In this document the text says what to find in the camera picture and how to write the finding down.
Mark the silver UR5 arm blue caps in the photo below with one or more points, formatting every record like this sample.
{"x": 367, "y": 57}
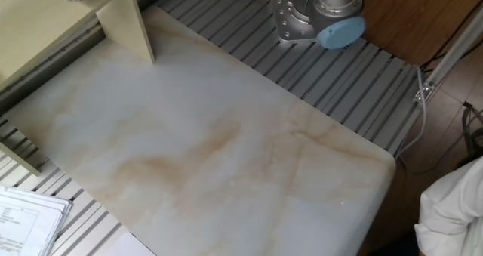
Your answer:
{"x": 336, "y": 10}

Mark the cream wooden shelf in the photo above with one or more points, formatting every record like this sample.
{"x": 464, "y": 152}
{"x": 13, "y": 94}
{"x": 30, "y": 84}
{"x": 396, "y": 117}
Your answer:
{"x": 45, "y": 25}

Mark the stack of printed papers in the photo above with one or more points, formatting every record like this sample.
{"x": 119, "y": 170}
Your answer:
{"x": 26, "y": 222}

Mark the white marble pattern board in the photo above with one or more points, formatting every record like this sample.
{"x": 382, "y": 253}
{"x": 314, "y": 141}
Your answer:
{"x": 245, "y": 173}

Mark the single printed paper sheet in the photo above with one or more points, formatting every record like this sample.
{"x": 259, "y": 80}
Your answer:
{"x": 130, "y": 246}

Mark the white shirt of person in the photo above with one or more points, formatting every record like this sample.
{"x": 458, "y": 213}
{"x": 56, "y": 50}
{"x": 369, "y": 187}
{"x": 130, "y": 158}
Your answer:
{"x": 453, "y": 210}

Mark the aluminium frame post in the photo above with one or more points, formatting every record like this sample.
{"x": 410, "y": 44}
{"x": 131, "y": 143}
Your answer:
{"x": 453, "y": 50}

